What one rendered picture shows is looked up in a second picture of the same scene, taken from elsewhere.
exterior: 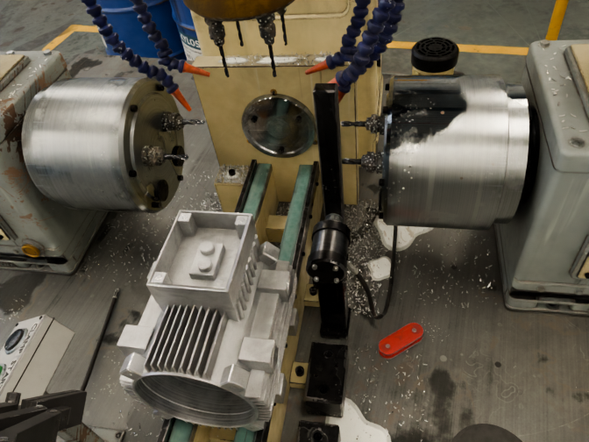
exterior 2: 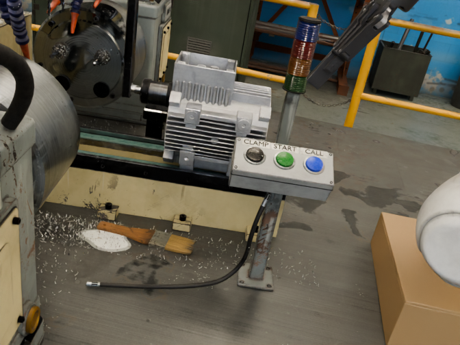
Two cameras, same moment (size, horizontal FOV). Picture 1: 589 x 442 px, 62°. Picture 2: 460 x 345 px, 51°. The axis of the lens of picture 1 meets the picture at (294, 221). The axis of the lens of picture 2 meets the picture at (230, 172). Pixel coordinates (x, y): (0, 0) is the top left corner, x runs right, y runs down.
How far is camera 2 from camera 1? 125 cm
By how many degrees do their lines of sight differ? 82
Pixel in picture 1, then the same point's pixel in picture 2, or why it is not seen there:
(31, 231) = (29, 281)
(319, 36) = not seen: outside the picture
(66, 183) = (56, 154)
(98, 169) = (67, 118)
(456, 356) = not seen: hidden behind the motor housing
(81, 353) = (165, 304)
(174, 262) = (205, 82)
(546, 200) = (152, 39)
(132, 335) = (244, 115)
